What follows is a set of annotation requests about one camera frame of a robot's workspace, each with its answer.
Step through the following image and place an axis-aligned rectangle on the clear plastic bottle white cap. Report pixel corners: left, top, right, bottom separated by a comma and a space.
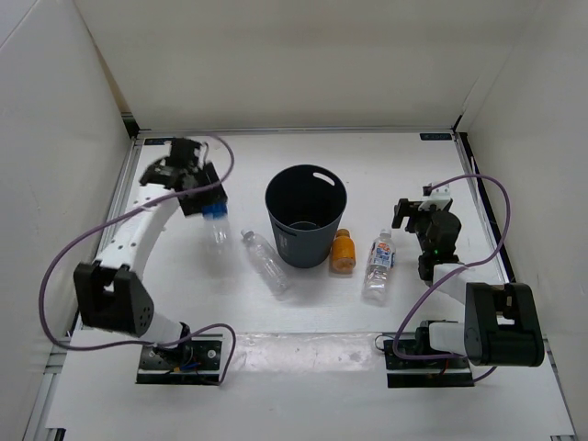
241, 229, 290, 299

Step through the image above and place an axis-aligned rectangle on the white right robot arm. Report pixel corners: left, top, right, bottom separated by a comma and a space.
391, 198, 545, 368

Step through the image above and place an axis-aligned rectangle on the clear bottle orange blue label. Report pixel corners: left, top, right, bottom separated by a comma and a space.
361, 228, 396, 306

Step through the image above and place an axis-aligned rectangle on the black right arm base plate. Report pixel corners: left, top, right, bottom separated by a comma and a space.
374, 334, 474, 389

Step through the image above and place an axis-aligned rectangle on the dark grey plastic bin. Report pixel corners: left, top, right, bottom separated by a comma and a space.
265, 164, 347, 268

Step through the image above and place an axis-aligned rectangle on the dark label sticker right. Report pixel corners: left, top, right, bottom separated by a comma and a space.
419, 132, 454, 141

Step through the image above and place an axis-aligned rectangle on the dark label sticker left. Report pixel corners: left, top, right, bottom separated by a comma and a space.
143, 138, 173, 145

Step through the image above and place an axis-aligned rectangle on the blue label Pocari Sweat bottle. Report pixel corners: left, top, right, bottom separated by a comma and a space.
202, 202, 232, 257

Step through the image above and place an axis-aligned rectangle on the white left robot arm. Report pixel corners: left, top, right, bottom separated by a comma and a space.
73, 138, 228, 368

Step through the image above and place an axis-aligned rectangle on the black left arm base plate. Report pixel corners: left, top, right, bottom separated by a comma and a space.
135, 334, 224, 386

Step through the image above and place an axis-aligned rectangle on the orange juice bottle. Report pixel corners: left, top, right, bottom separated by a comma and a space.
330, 229, 356, 275

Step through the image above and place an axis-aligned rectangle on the dark label sticker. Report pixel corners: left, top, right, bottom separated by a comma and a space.
419, 132, 454, 141
143, 138, 173, 145

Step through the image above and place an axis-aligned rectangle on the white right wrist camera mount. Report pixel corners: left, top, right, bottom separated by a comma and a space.
418, 184, 452, 212

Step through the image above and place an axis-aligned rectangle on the aluminium table frame rail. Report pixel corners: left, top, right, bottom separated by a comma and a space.
23, 111, 141, 440

